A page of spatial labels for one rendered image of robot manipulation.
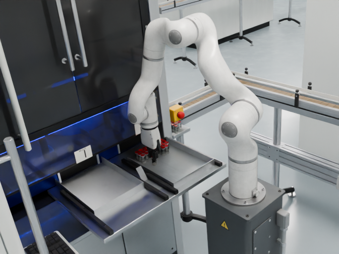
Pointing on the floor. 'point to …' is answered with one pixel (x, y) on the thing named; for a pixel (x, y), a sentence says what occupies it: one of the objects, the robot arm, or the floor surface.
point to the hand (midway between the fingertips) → (153, 153)
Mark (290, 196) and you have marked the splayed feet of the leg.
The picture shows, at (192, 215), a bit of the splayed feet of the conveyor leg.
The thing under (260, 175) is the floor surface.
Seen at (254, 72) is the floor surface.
